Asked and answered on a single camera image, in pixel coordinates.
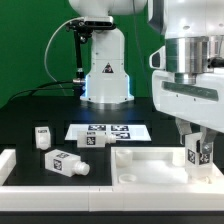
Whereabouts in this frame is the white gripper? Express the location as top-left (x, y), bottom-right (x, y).
top-left (149, 46), bottom-right (224, 154)

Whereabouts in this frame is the white square tabletop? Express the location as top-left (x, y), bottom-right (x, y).
top-left (110, 146), bottom-right (224, 186)

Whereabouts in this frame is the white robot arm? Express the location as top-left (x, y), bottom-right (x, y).
top-left (69, 0), bottom-right (224, 154)

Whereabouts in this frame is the white marker sheet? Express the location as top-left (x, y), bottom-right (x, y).
top-left (65, 124), bottom-right (151, 141)

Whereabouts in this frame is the white U-shaped fence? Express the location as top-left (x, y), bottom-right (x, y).
top-left (0, 149), bottom-right (224, 212)

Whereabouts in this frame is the black cable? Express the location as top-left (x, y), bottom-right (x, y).
top-left (8, 80), bottom-right (81, 102)

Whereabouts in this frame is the black camera on stand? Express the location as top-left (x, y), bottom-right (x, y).
top-left (66, 16), bottom-right (116, 96)

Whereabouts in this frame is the grey cable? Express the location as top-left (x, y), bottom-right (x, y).
top-left (43, 17), bottom-right (84, 96)

